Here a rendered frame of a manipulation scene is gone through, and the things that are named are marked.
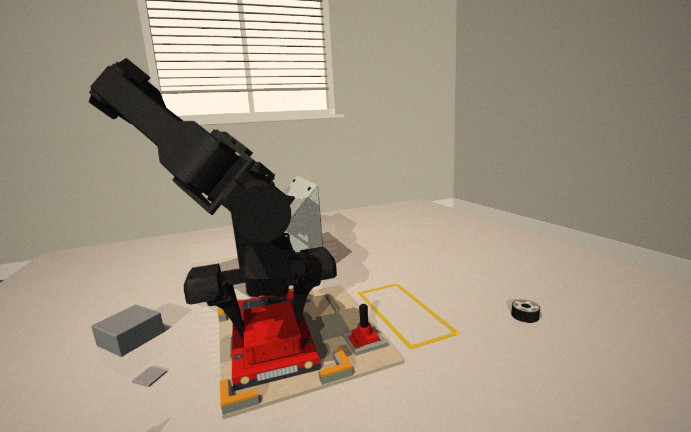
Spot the yellow rectangular outline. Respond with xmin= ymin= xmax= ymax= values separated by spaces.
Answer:
xmin=358 ymin=283 xmax=460 ymax=349

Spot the black toy tyre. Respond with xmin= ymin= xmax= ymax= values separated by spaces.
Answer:
xmin=512 ymin=300 xmax=540 ymax=323

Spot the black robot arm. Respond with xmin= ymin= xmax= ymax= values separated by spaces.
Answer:
xmin=89 ymin=58 xmax=307 ymax=298

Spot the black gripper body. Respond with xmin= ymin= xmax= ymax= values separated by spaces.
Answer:
xmin=184 ymin=225 xmax=337 ymax=305

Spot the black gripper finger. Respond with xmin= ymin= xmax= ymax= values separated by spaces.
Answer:
xmin=206 ymin=285 xmax=244 ymax=338
xmin=293 ymin=280 xmax=321 ymax=326

